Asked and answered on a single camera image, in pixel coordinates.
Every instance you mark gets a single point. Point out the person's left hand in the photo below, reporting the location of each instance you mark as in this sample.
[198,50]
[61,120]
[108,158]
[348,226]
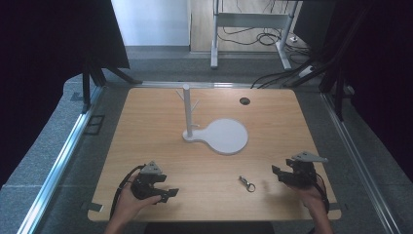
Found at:
[130,204]

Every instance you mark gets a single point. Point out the aluminium floor rail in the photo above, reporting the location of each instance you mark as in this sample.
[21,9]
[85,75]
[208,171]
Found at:
[360,162]
[195,84]
[55,172]

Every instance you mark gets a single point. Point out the white tree-shaped jewelry stand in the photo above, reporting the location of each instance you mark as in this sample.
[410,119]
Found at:
[224,136]

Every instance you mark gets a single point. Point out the white power strip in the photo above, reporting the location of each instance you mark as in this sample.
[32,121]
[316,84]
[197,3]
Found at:
[306,71]

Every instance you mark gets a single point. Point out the black tripod stand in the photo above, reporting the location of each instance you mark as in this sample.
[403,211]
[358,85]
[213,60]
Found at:
[86,87]
[339,94]

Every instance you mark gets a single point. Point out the white metal desk frame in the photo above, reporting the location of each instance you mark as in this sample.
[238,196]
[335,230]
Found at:
[253,20]

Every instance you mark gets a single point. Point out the black curtain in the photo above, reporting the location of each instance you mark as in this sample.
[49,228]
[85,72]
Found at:
[380,81]
[48,65]

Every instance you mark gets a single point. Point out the person's right hand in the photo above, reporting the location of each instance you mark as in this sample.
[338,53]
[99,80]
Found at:
[311,196]

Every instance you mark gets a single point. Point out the person's dark clothing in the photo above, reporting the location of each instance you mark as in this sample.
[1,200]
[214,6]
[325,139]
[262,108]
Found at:
[207,228]

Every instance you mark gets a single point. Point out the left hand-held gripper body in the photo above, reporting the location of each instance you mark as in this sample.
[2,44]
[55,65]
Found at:
[146,188]

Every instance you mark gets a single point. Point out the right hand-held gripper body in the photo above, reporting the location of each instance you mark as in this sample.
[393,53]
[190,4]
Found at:
[302,172]

